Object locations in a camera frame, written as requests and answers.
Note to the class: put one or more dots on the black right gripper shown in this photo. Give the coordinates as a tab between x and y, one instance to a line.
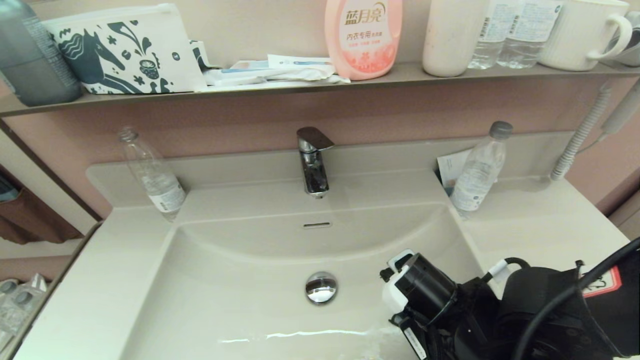
445	340

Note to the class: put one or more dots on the chrome sink faucet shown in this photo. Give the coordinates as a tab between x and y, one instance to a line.
314	170

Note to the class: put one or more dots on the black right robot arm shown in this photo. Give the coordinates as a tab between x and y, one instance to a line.
540	310

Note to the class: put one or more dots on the white ceramic sink basin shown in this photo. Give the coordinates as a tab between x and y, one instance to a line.
250	280

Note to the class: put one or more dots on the chrome drain stopper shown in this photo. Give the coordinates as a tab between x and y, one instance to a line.
321	288

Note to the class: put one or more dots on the clear grey-capped water bottle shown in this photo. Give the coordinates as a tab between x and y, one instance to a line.
480	175

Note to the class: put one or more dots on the white paper card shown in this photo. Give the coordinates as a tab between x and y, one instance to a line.
450	167

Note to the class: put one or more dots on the white ribbed tumbler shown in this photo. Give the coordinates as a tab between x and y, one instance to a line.
452	40

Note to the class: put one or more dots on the clear labelled water bottle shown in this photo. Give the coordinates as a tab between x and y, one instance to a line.
492	35
530	35

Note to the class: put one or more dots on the pink detergent bottle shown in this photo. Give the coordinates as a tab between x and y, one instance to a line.
362	40

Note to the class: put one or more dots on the white toothbrush packet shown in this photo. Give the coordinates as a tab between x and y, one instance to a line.
300	61

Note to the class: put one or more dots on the plastic wrapped toiletry packet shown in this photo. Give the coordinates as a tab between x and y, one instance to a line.
270	76

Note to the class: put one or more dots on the clear capless water bottle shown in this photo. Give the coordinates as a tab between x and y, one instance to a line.
155	180

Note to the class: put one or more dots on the white ribbed mug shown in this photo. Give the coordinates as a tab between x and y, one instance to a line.
575	35

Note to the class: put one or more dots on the grey rounded appliance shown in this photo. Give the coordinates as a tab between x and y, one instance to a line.
634	50

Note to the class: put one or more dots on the small printed white box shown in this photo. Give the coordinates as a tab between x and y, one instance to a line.
200	52

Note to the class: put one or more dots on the plastic wrapped white cup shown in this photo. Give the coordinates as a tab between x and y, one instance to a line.
17	305

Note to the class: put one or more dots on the white horse print pouch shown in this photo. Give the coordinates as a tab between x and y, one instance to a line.
125	50

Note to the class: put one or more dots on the grey plastic bottle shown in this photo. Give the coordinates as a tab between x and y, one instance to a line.
35	60

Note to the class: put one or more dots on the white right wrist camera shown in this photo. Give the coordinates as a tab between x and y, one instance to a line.
395	295

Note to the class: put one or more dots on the grey wall shelf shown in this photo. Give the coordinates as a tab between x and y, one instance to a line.
450	72

